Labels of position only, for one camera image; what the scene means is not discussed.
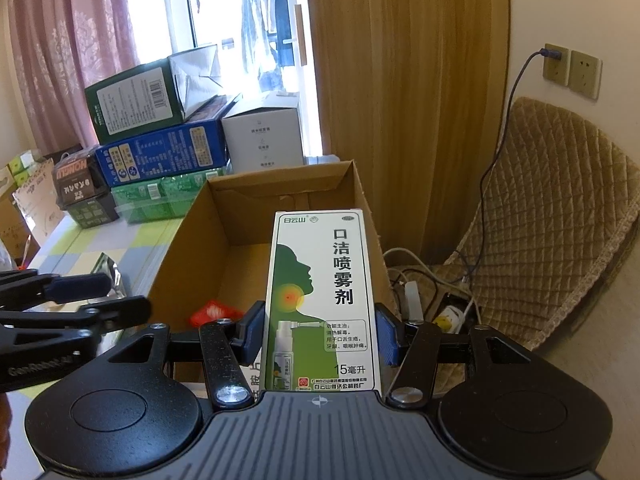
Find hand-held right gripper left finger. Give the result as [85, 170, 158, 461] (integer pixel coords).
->
[100, 301, 266, 409]

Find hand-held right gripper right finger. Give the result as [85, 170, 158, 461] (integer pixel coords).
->
[374, 302, 540, 409]

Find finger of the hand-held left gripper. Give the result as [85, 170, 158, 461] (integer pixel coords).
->
[0, 295, 152, 342]
[0, 269, 112, 307]

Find large white medicine box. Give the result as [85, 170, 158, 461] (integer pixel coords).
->
[238, 357, 264, 392]

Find silver foil pouch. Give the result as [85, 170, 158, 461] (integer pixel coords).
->
[94, 252, 132, 305]

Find red snack packet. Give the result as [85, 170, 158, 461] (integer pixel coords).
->
[188, 299, 245, 329]

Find green and white spray box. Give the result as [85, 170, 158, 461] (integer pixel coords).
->
[263, 208, 383, 394]

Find cardboard box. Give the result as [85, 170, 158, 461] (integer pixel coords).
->
[148, 159, 397, 387]

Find desktop with checked tablecloth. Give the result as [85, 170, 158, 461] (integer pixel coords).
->
[7, 209, 202, 413]

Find white adapter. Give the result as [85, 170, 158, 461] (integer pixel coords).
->
[404, 280, 424, 322]

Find pink printed paper bag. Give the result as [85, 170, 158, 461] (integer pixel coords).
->
[12, 157, 67, 242]

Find dark instant noodle box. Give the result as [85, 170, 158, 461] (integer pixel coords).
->
[51, 144, 122, 227]

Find green wrapped pack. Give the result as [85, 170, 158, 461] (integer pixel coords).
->
[110, 162, 232, 224]

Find small green boxes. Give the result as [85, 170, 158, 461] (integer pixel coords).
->
[7, 152, 40, 182]

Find blue carton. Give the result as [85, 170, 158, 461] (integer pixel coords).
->
[94, 94, 242, 187]

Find dark green carton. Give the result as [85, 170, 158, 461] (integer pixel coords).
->
[83, 44, 222, 149]

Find quilted chair back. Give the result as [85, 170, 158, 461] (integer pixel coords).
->
[431, 97, 640, 363]

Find white carton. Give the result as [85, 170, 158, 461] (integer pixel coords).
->
[221, 92, 306, 177]

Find wooden wardrobe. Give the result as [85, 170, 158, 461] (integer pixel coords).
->
[304, 0, 512, 267]

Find pink curtain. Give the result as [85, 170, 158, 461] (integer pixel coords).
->
[0, 0, 140, 157]

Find hanging dark clothes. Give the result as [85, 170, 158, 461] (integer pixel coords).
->
[239, 0, 303, 92]

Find dark charger cable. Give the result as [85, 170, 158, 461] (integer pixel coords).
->
[462, 49, 552, 286]

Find wall socket with plug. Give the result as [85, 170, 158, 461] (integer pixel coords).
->
[542, 43, 571, 87]

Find empty wall socket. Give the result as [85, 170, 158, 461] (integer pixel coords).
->
[569, 49, 604, 100]

